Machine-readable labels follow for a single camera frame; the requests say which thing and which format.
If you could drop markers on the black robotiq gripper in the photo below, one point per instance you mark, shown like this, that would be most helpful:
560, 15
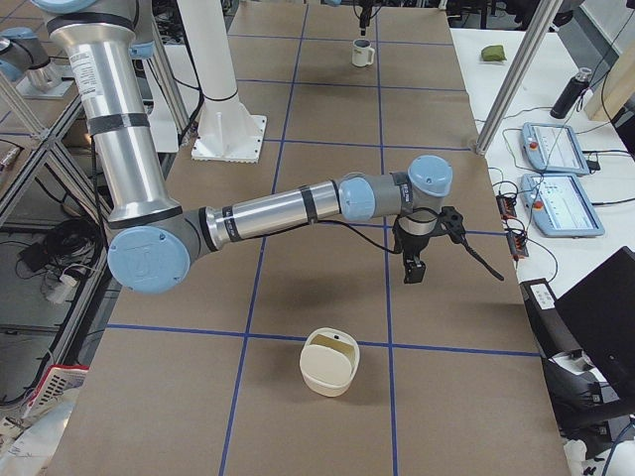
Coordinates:
363, 15

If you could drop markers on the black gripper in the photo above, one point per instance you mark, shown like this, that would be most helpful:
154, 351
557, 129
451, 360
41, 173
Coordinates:
414, 247

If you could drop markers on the white mug grey inside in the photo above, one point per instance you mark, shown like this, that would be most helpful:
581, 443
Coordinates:
363, 53

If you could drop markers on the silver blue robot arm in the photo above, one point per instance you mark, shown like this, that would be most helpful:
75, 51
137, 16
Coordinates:
154, 241
25, 54

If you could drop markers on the black orange usb hub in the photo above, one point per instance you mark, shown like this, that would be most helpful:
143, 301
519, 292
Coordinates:
506, 205

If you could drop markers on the cream lidded bin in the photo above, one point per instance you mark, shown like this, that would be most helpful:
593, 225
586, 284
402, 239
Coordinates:
329, 361

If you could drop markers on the green bean bag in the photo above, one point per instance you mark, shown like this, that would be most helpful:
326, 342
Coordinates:
493, 53

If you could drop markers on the near blue teach pendant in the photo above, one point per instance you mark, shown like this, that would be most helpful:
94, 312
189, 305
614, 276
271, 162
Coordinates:
558, 205

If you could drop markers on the blue teach pendant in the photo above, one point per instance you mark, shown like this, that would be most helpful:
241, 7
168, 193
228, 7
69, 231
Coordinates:
558, 205
552, 148

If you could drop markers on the far blue teach pendant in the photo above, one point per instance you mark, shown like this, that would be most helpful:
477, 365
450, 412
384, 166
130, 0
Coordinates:
552, 148

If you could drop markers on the black water bottle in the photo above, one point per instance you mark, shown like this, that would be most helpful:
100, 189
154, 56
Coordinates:
573, 91

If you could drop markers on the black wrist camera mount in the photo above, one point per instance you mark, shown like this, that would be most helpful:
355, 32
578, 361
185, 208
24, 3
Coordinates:
451, 222

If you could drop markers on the aluminium frame post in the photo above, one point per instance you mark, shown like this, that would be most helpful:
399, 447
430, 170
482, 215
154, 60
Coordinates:
542, 20

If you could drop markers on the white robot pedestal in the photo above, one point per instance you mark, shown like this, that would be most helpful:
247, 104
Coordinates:
226, 130

